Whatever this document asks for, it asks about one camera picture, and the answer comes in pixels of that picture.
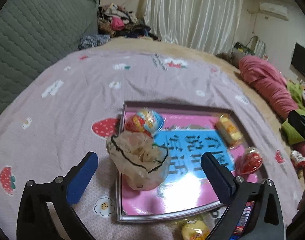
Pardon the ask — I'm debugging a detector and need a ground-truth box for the grey quilted headboard cover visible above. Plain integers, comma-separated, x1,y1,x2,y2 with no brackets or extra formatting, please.
0,0,100,125

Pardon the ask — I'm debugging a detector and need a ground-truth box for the beige bed sheet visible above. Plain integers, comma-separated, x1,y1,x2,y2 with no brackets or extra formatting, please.
100,36,305,188

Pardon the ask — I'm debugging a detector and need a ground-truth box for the beige organza scrunchie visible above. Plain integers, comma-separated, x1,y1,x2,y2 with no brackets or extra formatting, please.
106,131,172,190

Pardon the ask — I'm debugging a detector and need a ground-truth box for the blue cookie packet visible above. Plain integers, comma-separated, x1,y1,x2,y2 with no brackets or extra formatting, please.
233,201,254,235

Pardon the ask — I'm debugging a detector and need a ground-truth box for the white radiator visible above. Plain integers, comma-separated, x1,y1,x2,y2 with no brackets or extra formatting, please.
250,36,268,58

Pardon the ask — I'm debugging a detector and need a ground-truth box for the pink strawberry printed blanket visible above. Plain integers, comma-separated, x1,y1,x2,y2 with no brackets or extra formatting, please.
0,50,305,240

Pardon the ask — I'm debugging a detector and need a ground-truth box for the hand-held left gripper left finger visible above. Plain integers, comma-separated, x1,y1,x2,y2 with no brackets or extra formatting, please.
16,151,99,240

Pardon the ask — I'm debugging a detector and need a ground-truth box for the yellow cake packet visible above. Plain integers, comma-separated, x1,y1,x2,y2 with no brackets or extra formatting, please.
181,219,211,240
215,115,244,147

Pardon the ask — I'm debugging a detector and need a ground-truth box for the pile of clothes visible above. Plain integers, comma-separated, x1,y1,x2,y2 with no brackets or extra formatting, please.
97,3,160,40

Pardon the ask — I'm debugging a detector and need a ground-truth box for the small doll toy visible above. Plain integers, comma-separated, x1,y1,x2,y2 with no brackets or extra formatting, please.
291,150,305,178

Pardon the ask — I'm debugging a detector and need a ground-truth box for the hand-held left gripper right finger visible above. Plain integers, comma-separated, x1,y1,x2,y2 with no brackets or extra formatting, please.
201,152,284,240

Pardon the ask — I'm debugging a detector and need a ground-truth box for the pink book with blue label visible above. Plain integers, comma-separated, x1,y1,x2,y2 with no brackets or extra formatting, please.
121,110,262,215

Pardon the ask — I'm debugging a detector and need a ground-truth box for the green blanket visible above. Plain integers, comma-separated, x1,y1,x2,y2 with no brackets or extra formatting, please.
280,80,305,145

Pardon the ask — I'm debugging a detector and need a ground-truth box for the dark bag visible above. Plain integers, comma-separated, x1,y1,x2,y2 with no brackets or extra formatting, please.
234,42,254,54

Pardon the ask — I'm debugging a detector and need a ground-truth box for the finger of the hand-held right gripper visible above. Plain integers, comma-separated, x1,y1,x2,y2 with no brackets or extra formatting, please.
288,110,305,153

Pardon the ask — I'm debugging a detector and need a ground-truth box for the blue patterned cloth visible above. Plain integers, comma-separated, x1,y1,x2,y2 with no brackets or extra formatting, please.
79,34,110,50

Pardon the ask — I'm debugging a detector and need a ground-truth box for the white curtain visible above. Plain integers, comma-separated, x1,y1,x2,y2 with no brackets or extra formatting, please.
140,0,244,55

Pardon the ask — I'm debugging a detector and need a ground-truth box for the white air conditioner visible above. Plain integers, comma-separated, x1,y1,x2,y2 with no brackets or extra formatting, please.
259,2,289,20

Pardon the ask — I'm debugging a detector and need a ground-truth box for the pink quilt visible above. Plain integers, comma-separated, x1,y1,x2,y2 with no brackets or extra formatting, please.
239,56,305,163

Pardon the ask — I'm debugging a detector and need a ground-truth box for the red jelly packet blue label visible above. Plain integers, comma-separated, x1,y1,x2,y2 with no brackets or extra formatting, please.
124,108,165,137

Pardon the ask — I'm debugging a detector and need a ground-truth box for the black television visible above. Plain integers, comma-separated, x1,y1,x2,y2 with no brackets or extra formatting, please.
291,42,305,75

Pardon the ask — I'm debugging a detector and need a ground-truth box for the brown cloth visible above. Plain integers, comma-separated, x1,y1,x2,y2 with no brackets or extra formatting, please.
216,52,240,67

